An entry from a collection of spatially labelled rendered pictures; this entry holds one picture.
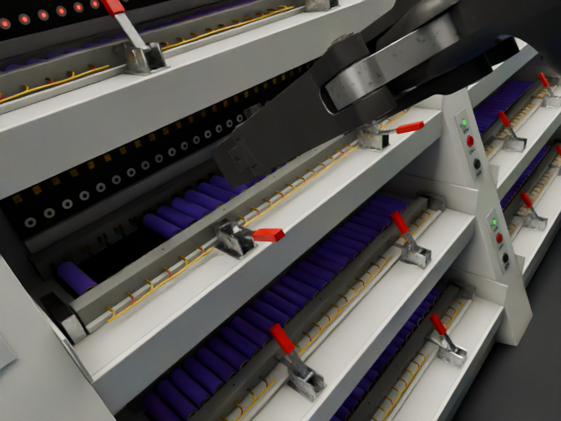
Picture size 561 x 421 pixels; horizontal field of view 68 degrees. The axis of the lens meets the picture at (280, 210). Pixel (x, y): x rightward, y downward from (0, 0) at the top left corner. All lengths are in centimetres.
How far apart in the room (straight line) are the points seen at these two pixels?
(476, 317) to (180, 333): 59
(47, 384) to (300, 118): 28
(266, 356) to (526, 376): 51
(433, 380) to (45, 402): 57
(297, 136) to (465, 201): 63
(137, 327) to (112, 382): 5
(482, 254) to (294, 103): 70
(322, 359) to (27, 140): 40
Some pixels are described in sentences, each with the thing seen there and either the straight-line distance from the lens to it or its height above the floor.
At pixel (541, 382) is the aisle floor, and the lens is 88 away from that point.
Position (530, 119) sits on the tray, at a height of 31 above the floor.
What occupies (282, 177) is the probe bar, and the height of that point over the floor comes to 52.
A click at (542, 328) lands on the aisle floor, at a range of 98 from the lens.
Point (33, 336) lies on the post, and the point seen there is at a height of 54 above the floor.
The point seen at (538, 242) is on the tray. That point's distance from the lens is 105.
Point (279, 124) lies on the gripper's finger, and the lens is 17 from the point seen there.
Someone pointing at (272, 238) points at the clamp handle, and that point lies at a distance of 37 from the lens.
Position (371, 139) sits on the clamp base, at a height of 51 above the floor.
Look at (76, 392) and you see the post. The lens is 37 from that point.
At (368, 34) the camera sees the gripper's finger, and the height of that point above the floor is 63.
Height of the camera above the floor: 63
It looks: 16 degrees down
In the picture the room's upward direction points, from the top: 25 degrees counter-clockwise
